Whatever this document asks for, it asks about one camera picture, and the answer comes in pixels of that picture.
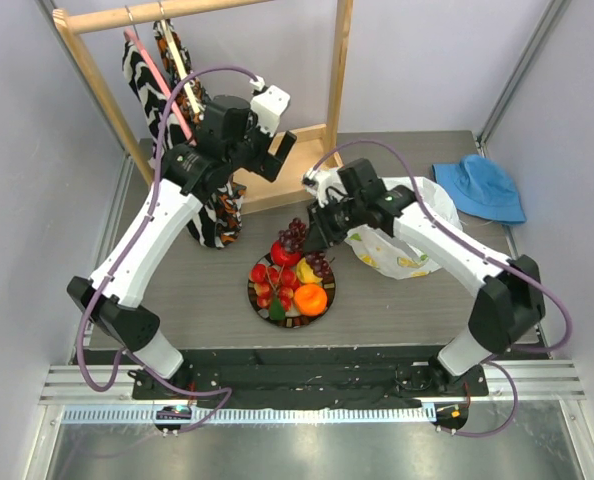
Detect fake purple grapes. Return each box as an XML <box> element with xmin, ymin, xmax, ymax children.
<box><xmin>277</xmin><ymin>217</ymin><xmax>332</xmax><ymax>280</ymax></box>

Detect fake yellow lemon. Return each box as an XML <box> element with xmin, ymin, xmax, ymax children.
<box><xmin>295</xmin><ymin>258</ymin><xmax>322</xmax><ymax>284</ymax></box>

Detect fake red apple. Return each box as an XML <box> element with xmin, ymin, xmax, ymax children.
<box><xmin>270</xmin><ymin>241</ymin><xmax>302</xmax><ymax>268</ymax></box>

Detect fake orange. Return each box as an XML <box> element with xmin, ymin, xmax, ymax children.
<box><xmin>293</xmin><ymin>284</ymin><xmax>328</xmax><ymax>317</ymax></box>

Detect fake red cherry bunch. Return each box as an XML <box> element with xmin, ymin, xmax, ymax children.
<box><xmin>248</xmin><ymin>263</ymin><xmax>301</xmax><ymax>325</ymax></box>

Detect white plastic bag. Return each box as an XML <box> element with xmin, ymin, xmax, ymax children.
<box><xmin>345</xmin><ymin>176</ymin><xmax>463</xmax><ymax>280</ymax></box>

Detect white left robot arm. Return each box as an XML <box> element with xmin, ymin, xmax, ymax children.
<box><xmin>67</xmin><ymin>86</ymin><xmax>296</xmax><ymax>399</ymax></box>

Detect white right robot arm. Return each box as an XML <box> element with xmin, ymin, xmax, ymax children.
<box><xmin>302</xmin><ymin>159</ymin><xmax>545</xmax><ymax>395</ymax></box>

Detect wooden clothes rack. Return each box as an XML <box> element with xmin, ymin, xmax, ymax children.
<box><xmin>52</xmin><ymin>0</ymin><xmax>353</xmax><ymax>213</ymax></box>

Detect orange black patterned garment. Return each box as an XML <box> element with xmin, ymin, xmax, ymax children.
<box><xmin>150</xmin><ymin>20</ymin><xmax>248</xmax><ymax>250</ymax></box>

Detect cream hanger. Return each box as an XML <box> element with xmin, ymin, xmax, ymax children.
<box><xmin>153</xmin><ymin>19</ymin><xmax>205</xmax><ymax>124</ymax></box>

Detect black white zebra garment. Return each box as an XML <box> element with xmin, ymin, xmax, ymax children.
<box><xmin>120</xmin><ymin>37</ymin><xmax>198</xmax><ymax>161</ymax></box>

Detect blue bucket hat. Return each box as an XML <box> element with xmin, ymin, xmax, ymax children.
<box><xmin>432</xmin><ymin>154</ymin><xmax>526</xmax><ymax>225</ymax></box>

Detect pink hanger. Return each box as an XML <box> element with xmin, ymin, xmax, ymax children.
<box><xmin>122</xmin><ymin>28</ymin><xmax>198</xmax><ymax>146</ymax></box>

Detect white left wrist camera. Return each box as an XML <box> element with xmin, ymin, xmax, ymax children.
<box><xmin>249</xmin><ymin>76</ymin><xmax>291</xmax><ymax>137</ymax></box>

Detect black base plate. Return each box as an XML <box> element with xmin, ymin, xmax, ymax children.
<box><xmin>71</xmin><ymin>344</ymin><xmax>548</xmax><ymax>401</ymax></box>

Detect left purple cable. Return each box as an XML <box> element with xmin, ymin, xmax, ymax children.
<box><xmin>75</xmin><ymin>66</ymin><xmax>266</xmax><ymax>434</ymax></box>

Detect purple cable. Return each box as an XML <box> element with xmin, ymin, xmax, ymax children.
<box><xmin>75</xmin><ymin>66</ymin><xmax>266</xmax><ymax>434</ymax></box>
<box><xmin>304</xmin><ymin>139</ymin><xmax>574</xmax><ymax>439</ymax></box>

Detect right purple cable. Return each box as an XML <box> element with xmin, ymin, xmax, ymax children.
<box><xmin>304</xmin><ymin>139</ymin><xmax>574</xmax><ymax>439</ymax></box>

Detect left aluminium frame post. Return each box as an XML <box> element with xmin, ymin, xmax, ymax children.
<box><xmin>34</xmin><ymin>0</ymin><xmax>127</xmax><ymax>153</ymax></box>

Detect perforated metal rail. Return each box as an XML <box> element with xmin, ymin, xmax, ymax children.
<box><xmin>61</xmin><ymin>403</ymin><xmax>436</xmax><ymax>425</ymax></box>

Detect aluminium corner frame post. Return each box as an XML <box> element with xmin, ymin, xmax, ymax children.
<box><xmin>475</xmin><ymin>0</ymin><xmax>571</xmax><ymax>151</ymax></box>

